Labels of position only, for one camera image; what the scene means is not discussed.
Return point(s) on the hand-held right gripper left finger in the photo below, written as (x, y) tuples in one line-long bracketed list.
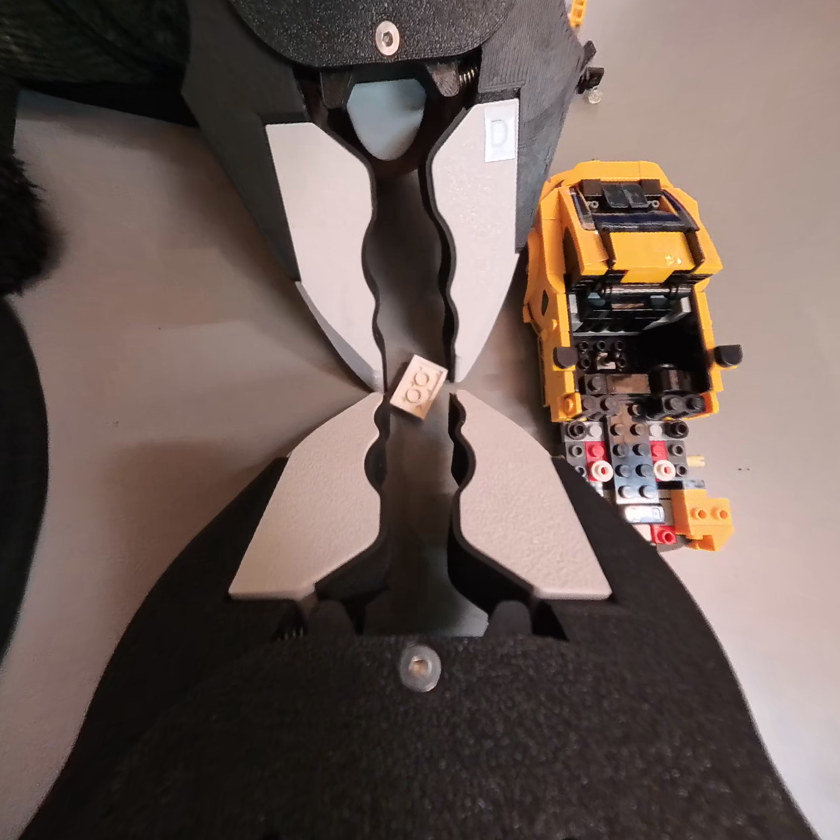
[(315, 518)]

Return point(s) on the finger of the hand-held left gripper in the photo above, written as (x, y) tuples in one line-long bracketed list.
[(321, 229), (479, 229)]

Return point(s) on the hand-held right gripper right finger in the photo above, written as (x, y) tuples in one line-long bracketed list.
[(525, 518)]

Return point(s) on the light grey toy plate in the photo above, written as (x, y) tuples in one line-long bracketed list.
[(417, 387)]

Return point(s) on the yellow toy brick car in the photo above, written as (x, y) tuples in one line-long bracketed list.
[(649, 243)]

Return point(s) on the person's left forearm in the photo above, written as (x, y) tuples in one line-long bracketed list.
[(85, 39)]

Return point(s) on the small yellow toy piece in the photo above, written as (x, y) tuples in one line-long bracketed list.
[(579, 12)]

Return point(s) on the person's black clothing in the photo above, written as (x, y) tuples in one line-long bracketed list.
[(16, 492)]

